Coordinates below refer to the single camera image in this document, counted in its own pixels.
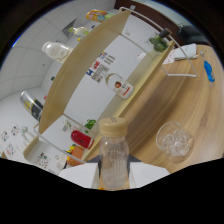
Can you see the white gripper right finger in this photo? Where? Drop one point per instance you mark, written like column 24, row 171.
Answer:
column 148, row 172

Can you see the red liquid bottle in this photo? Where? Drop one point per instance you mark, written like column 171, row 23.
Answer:
column 81, row 139

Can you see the two-tier wooden shelf rack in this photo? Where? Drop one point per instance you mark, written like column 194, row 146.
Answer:
column 76, row 73

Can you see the white notebook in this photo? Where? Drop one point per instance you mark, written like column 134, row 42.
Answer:
column 185, row 52

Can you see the wooden wall shelf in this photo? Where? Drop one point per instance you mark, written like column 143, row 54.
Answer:
column 30, row 146

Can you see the ceiling air vent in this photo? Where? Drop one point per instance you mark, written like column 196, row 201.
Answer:
column 70, row 28

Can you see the black office chair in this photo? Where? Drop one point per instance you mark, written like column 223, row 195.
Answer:
column 193, row 33

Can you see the green succulent plant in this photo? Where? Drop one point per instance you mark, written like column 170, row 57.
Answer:
column 159, row 44

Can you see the green potted plant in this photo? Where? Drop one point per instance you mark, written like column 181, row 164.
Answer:
column 90, row 124

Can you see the large clear bottle beige cap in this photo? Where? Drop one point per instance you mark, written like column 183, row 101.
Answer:
column 114, row 156

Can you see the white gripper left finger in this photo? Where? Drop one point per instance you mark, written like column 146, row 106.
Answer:
column 80, row 175

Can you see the clear bottle red label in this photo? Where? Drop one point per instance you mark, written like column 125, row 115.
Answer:
column 121, row 86

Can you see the clear glass with ice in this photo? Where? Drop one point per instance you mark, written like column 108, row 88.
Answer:
column 175, row 143

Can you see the yellow snack bag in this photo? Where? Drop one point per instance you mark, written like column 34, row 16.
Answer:
column 98, row 15

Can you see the blue liquid bottle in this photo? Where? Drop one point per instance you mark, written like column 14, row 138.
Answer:
column 208, row 70

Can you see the brown door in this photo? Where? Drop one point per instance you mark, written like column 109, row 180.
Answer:
column 150, row 8

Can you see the clear bottle green cap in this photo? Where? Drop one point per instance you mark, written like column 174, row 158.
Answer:
column 80, row 31

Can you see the white milk bottle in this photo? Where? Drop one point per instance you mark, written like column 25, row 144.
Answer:
column 56, row 51

